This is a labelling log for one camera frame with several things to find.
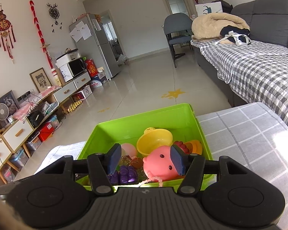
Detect silver refrigerator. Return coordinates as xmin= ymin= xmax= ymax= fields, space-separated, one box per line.
xmin=69 ymin=13 xmax=120 ymax=80

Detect red knot wall ornament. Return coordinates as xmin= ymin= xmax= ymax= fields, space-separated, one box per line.
xmin=0 ymin=5 xmax=16 ymax=63

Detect white deer print cushion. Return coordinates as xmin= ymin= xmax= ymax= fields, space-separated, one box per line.
xmin=195 ymin=2 xmax=223 ymax=16

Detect dark office chair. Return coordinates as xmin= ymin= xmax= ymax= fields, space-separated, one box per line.
xmin=163 ymin=12 xmax=192 ymax=68

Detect yellow toy pot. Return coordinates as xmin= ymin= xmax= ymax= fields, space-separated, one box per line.
xmin=136 ymin=127 xmax=173 ymax=156

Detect white wooden tv cabinet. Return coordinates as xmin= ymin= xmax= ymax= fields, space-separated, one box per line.
xmin=0 ymin=72 xmax=91 ymax=183

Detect microwave oven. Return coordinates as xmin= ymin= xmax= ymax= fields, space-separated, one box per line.
xmin=59 ymin=57 xmax=86 ymax=82

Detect small white fan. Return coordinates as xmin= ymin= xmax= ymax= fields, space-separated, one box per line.
xmin=0 ymin=103 xmax=9 ymax=121

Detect red chili string decoration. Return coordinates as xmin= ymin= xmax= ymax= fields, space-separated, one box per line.
xmin=29 ymin=0 xmax=53 ymax=69

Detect beige folded blanket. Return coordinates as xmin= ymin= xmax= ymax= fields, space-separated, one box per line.
xmin=191 ymin=12 xmax=250 ymax=41

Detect clear pink capsule ball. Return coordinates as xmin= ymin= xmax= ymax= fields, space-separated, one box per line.
xmin=121 ymin=143 xmax=138 ymax=158

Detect red gift box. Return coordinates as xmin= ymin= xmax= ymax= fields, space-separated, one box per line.
xmin=85 ymin=59 xmax=99 ymax=78

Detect framed cartoon picture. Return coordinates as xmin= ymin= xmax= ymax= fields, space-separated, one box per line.
xmin=29 ymin=67 xmax=52 ymax=93

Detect grey checked table cloth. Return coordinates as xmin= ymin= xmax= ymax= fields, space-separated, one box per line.
xmin=14 ymin=102 xmax=288 ymax=230

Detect dark grey sofa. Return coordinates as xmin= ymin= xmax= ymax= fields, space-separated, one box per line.
xmin=192 ymin=0 xmax=288 ymax=107

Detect pink toy pig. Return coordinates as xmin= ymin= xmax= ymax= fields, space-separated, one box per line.
xmin=143 ymin=145 xmax=184 ymax=182

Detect grey plaid sofa cover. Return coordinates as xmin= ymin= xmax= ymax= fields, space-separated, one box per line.
xmin=191 ymin=40 xmax=288 ymax=126

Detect purple toy grapes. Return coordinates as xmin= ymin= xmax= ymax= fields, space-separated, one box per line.
xmin=108 ymin=165 xmax=138 ymax=185

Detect deer antler wall clock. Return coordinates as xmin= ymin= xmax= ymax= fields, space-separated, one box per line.
xmin=47 ymin=3 xmax=60 ymax=25

